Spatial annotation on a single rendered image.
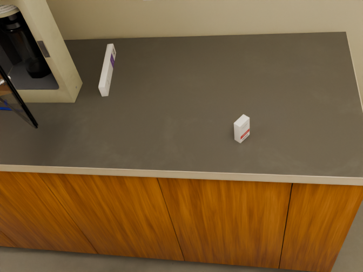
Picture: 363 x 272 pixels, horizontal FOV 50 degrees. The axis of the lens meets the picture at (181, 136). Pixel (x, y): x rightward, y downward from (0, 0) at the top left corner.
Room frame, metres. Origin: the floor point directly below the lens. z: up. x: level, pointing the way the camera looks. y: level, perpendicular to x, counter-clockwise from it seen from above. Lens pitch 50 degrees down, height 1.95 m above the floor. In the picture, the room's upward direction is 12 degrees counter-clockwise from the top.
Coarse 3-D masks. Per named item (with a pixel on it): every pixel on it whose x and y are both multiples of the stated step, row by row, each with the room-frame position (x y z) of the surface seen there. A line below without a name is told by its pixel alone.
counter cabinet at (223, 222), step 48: (0, 192) 0.97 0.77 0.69; (48, 192) 0.90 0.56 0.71; (96, 192) 0.84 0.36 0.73; (144, 192) 0.78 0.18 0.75; (192, 192) 0.73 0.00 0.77; (240, 192) 0.68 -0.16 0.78; (288, 192) 0.64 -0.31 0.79; (336, 192) 0.59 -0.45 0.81; (0, 240) 1.05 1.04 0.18; (48, 240) 0.96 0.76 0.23; (96, 240) 0.88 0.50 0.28; (144, 240) 0.81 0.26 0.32; (192, 240) 0.75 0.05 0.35; (240, 240) 0.68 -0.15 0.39; (288, 240) 0.63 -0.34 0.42; (336, 240) 0.58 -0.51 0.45
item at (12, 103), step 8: (0, 72) 0.97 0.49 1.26; (0, 88) 1.06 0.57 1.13; (8, 88) 0.98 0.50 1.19; (0, 96) 1.13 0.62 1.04; (8, 96) 1.04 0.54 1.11; (16, 96) 0.97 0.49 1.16; (8, 104) 1.10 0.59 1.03; (16, 104) 1.01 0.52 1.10; (16, 112) 1.07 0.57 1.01; (24, 112) 0.98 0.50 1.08; (32, 120) 0.97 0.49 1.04
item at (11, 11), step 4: (0, 8) 1.19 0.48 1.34; (4, 8) 1.19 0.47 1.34; (8, 8) 1.19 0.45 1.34; (12, 8) 1.19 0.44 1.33; (16, 8) 1.19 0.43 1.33; (0, 12) 1.18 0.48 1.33; (4, 12) 1.18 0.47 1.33; (8, 12) 1.18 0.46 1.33; (12, 12) 1.18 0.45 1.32; (16, 12) 1.19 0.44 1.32; (0, 16) 1.18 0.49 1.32; (4, 16) 1.18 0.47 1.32
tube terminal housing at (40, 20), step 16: (0, 0) 1.15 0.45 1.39; (16, 0) 1.13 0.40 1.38; (32, 0) 1.17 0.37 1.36; (32, 16) 1.13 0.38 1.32; (48, 16) 1.21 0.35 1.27; (32, 32) 1.13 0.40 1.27; (48, 32) 1.17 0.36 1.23; (48, 48) 1.13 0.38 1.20; (64, 48) 1.22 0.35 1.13; (48, 64) 1.14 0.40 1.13; (64, 64) 1.17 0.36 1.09; (64, 80) 1.13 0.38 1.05; (80, 80) 1.23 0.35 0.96; (32, 96) 1.17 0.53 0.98; (48, 96) 1.16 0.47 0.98; (64, 96) 1.14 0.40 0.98
